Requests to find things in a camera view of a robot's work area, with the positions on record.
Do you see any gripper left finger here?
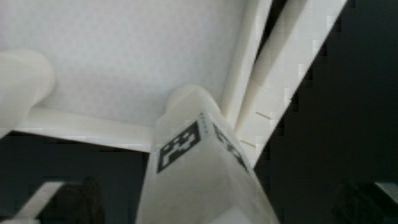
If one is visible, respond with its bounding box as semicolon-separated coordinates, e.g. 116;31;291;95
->
0;181;64;224

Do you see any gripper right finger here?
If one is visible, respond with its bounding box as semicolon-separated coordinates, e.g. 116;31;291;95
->
332;181;398;224

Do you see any white leg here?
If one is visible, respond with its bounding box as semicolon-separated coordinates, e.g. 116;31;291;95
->
137;85;281;224
0;49;55;138

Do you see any white square desk top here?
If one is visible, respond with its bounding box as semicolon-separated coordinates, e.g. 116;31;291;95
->
0;0;272;151

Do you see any white L-shaped fence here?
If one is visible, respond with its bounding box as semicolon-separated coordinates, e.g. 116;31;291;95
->
236;0;348;166

